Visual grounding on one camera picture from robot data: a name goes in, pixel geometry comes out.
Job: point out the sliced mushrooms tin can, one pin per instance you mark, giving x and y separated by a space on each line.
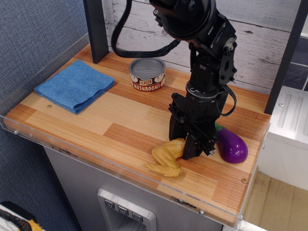
147 74

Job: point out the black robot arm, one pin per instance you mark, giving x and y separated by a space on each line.
212 43

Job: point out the silver toy fridge cabinet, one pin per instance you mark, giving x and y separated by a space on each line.
81 182

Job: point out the white toy sink unit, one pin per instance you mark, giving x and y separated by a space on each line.
284 154

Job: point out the silver dispenser button panel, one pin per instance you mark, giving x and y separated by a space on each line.
121 214

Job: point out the purple toy eggplant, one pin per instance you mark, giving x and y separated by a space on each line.
232 148

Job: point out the yellow object bottom left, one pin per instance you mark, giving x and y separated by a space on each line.
34 226

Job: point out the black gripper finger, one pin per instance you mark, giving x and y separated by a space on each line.
192 148
177 126

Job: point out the right black frame post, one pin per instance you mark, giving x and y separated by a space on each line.
287 56

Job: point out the yellow toy chicken wing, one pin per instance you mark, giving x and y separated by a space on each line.
166 156

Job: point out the folded blue cloth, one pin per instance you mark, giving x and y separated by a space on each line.
75 87

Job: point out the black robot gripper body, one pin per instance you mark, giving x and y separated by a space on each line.
201 115

